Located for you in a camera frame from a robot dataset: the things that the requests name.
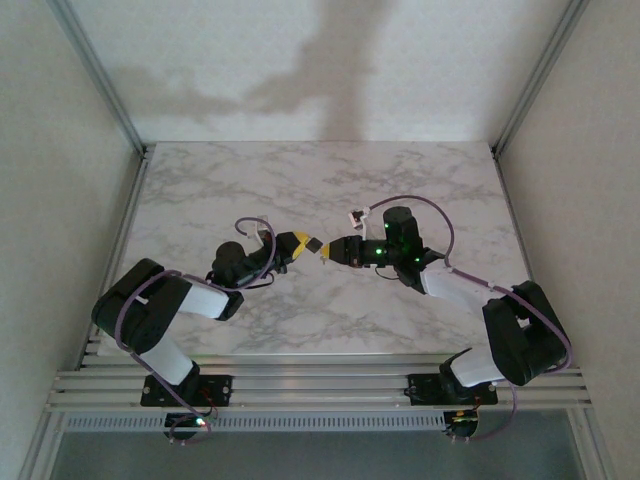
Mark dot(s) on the aluminium frame post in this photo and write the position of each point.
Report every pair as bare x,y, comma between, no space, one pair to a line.
539,75
100,75

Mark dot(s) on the aluminium rail beam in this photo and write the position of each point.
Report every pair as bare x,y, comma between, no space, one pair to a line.
320,385

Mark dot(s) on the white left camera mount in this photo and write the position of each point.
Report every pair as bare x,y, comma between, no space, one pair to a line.
260,233

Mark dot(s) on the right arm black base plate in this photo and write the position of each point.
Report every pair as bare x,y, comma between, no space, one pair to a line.
422,390

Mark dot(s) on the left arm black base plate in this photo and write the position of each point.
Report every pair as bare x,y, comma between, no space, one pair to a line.
220,390

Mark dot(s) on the black padlock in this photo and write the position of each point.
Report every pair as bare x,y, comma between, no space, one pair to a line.
315,245

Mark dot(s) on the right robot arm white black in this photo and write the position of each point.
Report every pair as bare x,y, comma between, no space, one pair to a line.
450,290

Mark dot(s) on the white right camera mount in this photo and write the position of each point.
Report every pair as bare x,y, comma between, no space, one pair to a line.
367,227

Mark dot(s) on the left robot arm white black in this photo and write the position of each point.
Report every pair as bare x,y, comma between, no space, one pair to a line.
200,300

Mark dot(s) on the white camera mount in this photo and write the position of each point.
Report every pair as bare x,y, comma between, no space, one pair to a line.
260,233
367,227

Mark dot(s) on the black controller board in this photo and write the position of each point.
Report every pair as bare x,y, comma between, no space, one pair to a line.
180,422
467,425

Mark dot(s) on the aluminium frame leg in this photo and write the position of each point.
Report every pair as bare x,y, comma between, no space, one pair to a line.
590,445
40,445

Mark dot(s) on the aluminium side rail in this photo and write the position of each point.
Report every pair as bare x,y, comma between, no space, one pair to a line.
511,200
131,210

